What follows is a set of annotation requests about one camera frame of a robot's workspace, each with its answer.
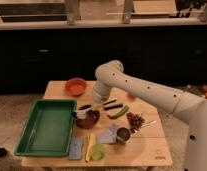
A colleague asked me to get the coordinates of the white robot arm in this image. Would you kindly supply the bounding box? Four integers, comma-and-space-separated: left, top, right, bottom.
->
93, 60, 207, 171

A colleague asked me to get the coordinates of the orange bowl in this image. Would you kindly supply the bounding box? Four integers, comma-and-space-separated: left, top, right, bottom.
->
65, 78, 87, 96

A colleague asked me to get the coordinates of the purple bowl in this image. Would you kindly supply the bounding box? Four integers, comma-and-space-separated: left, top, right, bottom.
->
75, 110, 100, 129

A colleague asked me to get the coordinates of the brown and black block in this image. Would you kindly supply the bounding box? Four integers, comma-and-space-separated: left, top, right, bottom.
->
103, 99, 123, 111

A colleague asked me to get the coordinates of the brown grape cluster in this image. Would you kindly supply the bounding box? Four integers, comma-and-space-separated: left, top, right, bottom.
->
127, 112, 145, 133

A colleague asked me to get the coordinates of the wooden table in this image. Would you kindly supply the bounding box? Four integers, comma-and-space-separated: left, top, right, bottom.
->
22, 88, 172, 169

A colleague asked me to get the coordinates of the grey cloth piece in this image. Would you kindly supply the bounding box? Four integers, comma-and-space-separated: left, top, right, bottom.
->
97, 124, 118, 144

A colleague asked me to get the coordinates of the metal measuring cup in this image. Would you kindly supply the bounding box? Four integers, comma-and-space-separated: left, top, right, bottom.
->
116, 127, 131, 144

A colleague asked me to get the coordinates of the yellow banana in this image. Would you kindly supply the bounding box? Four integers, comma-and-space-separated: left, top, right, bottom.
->
85, 133, 96, 162

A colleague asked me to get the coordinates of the blue sponge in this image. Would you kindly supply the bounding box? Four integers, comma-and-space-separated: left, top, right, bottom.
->
68, 137, 83, 160

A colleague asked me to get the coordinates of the light green cup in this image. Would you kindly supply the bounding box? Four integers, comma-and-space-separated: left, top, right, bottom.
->
89, 144, 105, 161

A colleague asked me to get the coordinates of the green plastic tray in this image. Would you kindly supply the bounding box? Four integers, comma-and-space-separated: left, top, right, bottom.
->
14, 99, 77, 157

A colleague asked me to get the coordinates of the black cabinet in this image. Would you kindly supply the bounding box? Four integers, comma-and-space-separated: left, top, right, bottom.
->
0, 26, 207, 94

